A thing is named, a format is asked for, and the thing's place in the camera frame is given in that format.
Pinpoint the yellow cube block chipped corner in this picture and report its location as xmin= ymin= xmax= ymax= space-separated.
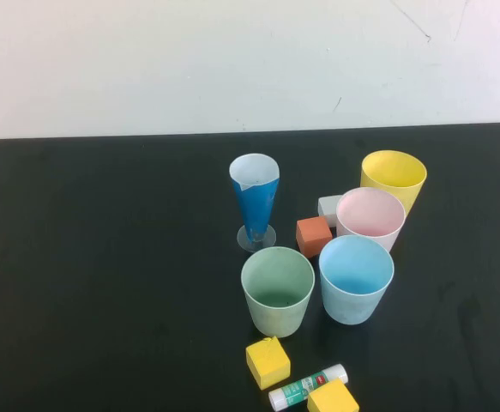
xmin=245 ymin=335 xmax=292 ymax=391

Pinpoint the light blue plastic cup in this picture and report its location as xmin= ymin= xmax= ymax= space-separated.
xmin=318 ymin=234 xmax=395 ymax=327

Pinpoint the orange cube block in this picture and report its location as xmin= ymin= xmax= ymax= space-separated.
xmin=295 ymin=215 xmax=334 ymax=260

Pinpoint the blue conical footed glass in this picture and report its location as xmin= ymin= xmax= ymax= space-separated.
xmin=227 ymin=153 xmax=281 ymax=255

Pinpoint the white green glue stick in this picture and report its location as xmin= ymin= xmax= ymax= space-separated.
xmin=268 ymin=363 xmax=349 ymax=409

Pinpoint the pink plastic cup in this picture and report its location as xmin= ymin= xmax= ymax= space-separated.
xmin=335 ymin=186 xmax=407 ymax=253

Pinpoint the green plastic cup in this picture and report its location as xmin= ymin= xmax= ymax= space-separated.
xmin=240 ymin=246 xmax=316 ymax=338

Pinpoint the white cube block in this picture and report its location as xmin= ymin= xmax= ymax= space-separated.
xmin=316 ymin=195 xmax=344 ymax=228

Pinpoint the yellow cube block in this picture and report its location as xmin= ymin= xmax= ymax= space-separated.
xmin=306 ymin=378 xmax=360 ymax=412

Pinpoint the yellow plastic cup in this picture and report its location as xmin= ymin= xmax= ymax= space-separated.
xmin=359 ymin=149 xmax=428 ymax=218

